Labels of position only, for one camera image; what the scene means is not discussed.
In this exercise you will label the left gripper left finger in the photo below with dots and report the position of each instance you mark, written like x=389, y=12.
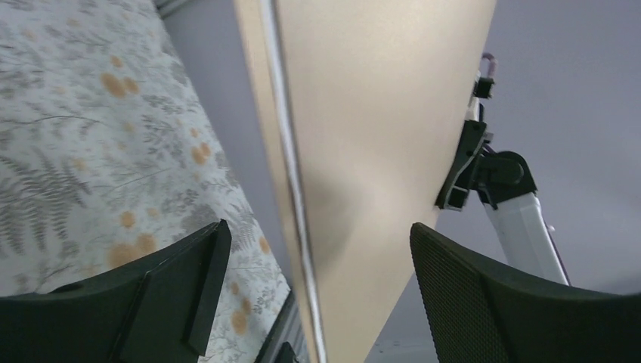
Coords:
x=159, y=308

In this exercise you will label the floral table mat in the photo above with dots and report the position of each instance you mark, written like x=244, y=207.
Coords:
x=107, y=155

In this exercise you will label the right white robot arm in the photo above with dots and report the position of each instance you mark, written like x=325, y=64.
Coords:
x=520, y=227

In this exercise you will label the beige notebook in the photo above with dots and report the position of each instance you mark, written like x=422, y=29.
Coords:
x=361, y=105

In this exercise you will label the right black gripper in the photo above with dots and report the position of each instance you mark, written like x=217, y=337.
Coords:
x=496, y=176

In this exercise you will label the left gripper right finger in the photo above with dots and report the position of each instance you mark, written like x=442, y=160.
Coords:
x=481, y=310

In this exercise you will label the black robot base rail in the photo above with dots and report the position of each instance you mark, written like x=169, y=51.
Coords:
x=286, y=342

